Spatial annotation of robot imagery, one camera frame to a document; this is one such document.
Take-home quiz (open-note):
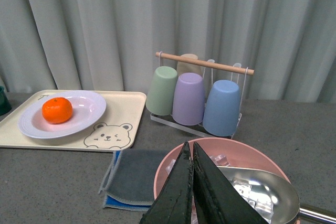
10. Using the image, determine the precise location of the green plastic cup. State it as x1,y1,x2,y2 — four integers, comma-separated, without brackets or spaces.
145,66,177,116

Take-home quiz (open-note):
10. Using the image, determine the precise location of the purple plastic cup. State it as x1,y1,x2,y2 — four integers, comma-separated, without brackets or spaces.
172,72,205,126

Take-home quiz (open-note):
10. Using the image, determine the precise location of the cream bear serving tray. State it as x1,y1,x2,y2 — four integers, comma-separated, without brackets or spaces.
1,90,146,152

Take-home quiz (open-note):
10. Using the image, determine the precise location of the dark green mug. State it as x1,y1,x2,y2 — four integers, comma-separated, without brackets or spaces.
0,86,12,115

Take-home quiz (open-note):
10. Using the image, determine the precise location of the blue plastic cup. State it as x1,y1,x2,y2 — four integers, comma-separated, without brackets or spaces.
203,80,240,137

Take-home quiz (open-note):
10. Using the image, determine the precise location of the grey white curtain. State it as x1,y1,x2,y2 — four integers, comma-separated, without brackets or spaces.
1,0,335,103

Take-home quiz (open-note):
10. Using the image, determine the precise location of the grey blue folded cloth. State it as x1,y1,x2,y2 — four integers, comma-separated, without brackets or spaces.
99,148,168,212

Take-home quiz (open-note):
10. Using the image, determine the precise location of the orange mandarin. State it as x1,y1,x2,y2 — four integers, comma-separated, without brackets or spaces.
41,97,73,124

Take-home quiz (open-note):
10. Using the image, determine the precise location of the clear ice cubes pile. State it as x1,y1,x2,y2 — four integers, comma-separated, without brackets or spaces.
165,154,274,223

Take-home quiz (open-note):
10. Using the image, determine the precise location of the beige plastic cup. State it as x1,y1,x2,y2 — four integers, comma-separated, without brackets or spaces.
176,54,202,76

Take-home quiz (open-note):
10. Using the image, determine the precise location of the pink bowl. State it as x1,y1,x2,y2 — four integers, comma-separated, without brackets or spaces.
154,137,280,200

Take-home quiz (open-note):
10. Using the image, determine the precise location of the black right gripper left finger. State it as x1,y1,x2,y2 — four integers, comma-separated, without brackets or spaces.
140,142,194,224

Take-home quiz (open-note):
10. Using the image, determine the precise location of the white round plate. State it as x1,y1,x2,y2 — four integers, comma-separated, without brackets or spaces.
18,90,107,139

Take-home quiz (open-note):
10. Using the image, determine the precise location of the white cup rack wooden handle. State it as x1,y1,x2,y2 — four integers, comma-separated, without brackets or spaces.
150,51,254,137

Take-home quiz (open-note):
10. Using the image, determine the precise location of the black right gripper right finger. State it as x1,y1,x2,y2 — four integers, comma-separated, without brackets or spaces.
193,142,266,224

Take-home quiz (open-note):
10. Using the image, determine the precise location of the metal ice scoop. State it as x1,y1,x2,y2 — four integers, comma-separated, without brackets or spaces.
219,166,335,223

